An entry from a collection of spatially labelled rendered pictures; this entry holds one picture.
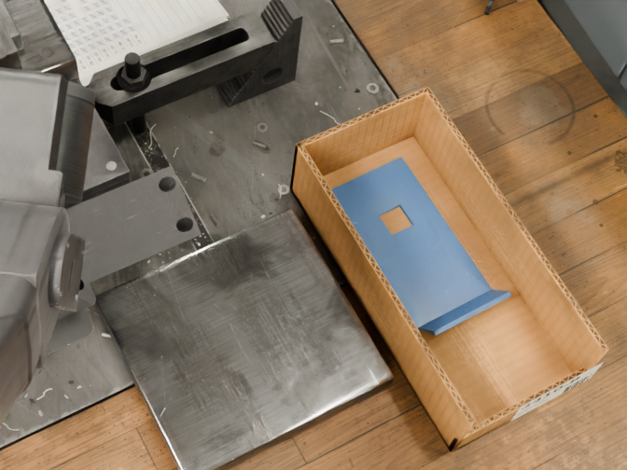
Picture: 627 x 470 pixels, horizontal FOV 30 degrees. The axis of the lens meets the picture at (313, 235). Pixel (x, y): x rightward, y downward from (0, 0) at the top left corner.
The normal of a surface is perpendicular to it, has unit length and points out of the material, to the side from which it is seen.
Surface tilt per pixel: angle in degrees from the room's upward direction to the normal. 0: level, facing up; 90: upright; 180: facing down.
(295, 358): 0
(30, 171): 22
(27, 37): 0
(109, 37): 0
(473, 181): 90
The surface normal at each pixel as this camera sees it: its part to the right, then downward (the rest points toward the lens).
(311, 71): 0.08, -0.45
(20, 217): 0.11, -0.79
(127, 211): 0.27, -0.07
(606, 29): -0.90, 0.35
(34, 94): 0.04, -0.09
